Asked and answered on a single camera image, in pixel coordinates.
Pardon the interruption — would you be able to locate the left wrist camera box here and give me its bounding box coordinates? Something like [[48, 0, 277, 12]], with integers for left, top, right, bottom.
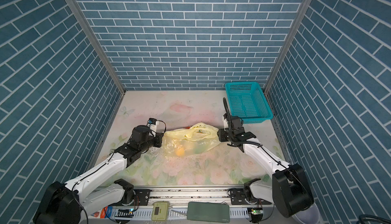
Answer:
[[147, 118, 158, 133]]

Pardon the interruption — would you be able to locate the aluminium corner post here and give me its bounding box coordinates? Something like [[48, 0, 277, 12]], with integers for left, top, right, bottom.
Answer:
[[65, 0, 126, 95], [264, 0, 312, 95]]

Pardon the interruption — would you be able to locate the grey round bowl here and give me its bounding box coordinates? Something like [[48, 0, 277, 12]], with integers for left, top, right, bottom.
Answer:
[[292, 203, 321, 224]]

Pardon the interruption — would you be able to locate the small green meter box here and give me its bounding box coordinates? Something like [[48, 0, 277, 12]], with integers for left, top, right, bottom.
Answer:
[[151, 201, 170, 222]]

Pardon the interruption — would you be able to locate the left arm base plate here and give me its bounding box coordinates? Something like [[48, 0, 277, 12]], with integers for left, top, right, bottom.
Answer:
[[130, 189, 152, 206]]

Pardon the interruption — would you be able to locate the orange fruit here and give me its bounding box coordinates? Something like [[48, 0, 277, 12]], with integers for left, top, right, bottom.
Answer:
[[175, 148, 185, 157]]

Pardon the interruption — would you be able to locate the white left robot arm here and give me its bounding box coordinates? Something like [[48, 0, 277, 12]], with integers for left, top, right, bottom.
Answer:
[[33, 118, 164, 224]]

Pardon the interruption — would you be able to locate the green rectangular pad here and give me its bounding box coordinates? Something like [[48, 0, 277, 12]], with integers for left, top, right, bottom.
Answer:
[[186, 202, 230, 223]]

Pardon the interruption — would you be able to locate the aluminium corner post left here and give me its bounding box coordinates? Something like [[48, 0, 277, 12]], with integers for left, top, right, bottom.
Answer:
[[65, 0, 126, 95]]

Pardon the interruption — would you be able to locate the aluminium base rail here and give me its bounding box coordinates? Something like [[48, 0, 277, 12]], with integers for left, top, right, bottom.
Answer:
[[91, 185, 276, 224]]

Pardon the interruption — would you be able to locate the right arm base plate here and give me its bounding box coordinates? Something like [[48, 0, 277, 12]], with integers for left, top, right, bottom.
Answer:
[[227, 188, 271, 205]]

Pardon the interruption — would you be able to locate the teal plastic basket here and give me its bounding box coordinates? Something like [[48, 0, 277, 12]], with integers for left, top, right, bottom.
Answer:
[[225, 81, 273, 124]]

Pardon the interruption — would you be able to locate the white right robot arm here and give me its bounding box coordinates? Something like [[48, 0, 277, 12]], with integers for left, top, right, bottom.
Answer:
[[217, 113, 317, 218]]

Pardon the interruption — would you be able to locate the yellow translucent plastic bag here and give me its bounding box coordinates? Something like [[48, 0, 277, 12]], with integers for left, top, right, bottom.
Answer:
[[162, 123, 220, 157]]

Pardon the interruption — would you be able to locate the aluminium corner post right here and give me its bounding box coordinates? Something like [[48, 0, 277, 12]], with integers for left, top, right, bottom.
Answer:
[[264, 0, 312, 95]]

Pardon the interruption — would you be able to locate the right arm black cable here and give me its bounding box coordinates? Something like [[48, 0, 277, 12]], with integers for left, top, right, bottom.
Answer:
[[222, 97, 233, 130]]

